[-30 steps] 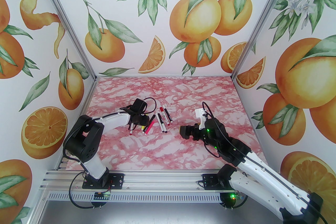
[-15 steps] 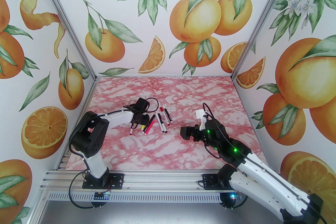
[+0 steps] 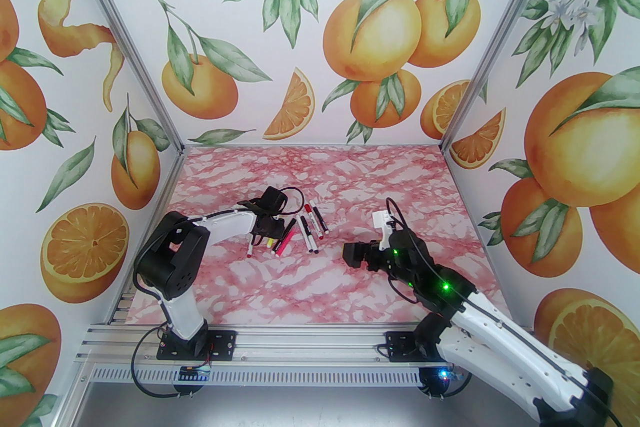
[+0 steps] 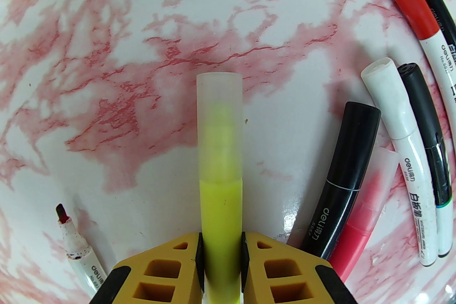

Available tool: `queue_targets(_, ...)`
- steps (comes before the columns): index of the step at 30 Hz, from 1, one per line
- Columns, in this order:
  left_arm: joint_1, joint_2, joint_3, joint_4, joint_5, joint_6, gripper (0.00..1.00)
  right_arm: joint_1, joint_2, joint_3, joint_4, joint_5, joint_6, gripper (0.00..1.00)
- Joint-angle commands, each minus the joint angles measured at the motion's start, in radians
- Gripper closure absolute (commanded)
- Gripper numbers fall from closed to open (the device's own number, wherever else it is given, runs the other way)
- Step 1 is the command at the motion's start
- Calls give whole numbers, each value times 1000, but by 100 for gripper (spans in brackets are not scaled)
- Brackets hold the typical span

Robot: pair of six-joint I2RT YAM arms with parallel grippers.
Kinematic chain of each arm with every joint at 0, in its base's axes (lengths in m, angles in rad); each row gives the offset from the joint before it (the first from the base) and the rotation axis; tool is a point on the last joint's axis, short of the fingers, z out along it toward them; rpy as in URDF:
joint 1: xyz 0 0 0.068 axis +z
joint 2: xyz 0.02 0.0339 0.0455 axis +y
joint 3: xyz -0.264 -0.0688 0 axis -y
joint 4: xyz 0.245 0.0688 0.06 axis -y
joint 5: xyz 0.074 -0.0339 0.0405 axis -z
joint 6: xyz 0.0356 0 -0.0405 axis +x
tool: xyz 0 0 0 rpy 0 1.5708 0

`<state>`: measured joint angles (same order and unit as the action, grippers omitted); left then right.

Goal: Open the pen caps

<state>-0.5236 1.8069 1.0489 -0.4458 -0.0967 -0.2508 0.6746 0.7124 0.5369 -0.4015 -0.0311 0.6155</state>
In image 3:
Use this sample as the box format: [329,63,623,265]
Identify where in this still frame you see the grey white marker pen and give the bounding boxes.
[296,215,313,251]

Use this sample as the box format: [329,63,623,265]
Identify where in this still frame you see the white red whiteboard marker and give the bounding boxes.
[304,205,323,240]

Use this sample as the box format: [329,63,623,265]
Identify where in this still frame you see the white black whiteboard marker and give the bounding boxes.
[301,215,319,254]

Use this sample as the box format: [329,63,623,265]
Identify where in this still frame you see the black marker white ends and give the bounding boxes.
[310,201,328,234]

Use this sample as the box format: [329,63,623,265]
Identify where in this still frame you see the small blue circuit board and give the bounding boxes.
[176,365,212,381]

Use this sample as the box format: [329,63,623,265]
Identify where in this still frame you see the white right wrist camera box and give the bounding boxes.
[372,210,402,250]

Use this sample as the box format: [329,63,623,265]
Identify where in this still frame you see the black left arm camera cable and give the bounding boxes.
[134,186,306,330]

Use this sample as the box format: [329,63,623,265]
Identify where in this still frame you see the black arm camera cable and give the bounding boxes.
[134,186,306,330]
[385,197,623,427]

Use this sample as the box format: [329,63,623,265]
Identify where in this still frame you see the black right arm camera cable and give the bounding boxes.
[385,197,623,427]

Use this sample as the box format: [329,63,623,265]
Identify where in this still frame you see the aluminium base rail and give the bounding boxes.
[75,322,506,388]

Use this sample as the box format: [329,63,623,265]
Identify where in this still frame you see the perforated metal cable tray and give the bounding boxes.
[92,365,431,386]

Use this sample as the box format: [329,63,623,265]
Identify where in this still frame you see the black right base cable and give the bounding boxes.
[420,365,473,400]

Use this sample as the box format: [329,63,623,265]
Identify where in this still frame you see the black base cable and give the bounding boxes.
[420,365,473,400]
[131,327,213,399]

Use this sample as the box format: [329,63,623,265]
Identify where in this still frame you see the aluminium side rail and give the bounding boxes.
[106,292,138,325]

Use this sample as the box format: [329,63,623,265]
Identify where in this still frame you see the black left base cable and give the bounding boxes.
[131,327,213,399]

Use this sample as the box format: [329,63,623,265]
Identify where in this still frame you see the aluminium frame post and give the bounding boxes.
[62,0,186,160]
[439,0,577,155]

